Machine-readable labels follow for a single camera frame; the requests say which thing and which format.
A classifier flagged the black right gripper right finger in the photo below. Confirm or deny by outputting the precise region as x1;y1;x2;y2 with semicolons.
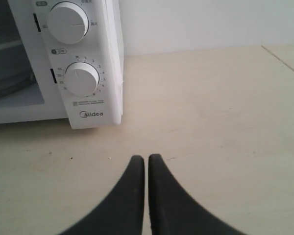
148;154;240;235

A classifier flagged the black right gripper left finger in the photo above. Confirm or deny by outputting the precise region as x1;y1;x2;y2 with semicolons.
62;155;145;235

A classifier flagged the white lower microwave knob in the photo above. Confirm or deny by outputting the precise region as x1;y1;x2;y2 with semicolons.
64;62;99;97

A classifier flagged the white microwave knob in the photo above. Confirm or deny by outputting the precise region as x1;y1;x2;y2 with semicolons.
47;1;89;45
64;62;99;97

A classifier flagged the white microwave oven body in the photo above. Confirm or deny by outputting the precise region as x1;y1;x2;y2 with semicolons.
0;0;124;129

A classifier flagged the glass microwave turntable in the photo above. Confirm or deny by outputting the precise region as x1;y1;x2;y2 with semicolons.
0;36;36;98

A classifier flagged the white upper microwave knob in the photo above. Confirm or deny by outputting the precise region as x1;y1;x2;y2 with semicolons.
47;1;89;45

